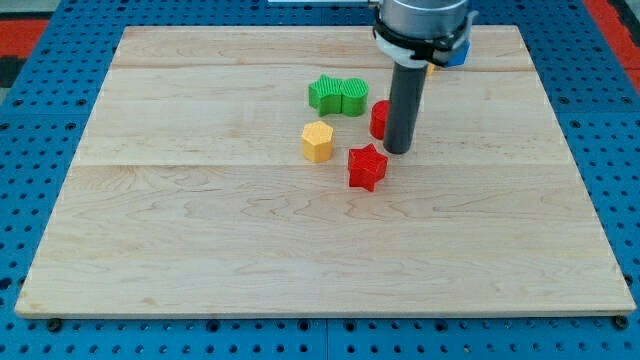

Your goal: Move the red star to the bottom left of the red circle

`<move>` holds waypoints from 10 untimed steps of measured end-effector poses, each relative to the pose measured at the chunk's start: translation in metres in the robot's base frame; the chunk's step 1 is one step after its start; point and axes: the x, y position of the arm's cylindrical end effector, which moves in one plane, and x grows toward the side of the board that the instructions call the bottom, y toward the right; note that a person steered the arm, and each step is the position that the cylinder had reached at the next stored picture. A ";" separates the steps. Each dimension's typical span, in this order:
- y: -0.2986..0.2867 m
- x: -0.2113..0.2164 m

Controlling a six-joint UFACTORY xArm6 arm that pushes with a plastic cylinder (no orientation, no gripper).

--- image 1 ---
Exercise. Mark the light wooden board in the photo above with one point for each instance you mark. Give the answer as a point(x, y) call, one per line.
point(188, 196)

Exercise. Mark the green star block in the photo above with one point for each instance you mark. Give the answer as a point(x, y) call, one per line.
point(324, 95)

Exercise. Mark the red circle block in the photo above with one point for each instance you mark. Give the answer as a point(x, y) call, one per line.
point(378, 118)

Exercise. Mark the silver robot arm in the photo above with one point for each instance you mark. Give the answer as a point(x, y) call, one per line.
point(416, 33)

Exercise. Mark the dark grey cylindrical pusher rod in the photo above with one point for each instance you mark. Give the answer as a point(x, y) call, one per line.
point(404, 101)

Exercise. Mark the yellow block behind arm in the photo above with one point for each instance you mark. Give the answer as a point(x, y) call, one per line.
point(430, 69)

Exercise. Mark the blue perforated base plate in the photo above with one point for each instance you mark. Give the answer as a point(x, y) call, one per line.
point(50, 101)

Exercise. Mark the green circle block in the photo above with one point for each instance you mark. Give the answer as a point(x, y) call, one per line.
point(354, 92)

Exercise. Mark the red star block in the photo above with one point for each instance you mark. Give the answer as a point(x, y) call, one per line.
point(366, 167)

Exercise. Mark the yellow hexagon block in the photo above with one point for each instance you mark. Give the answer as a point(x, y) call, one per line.
point(317, 141)

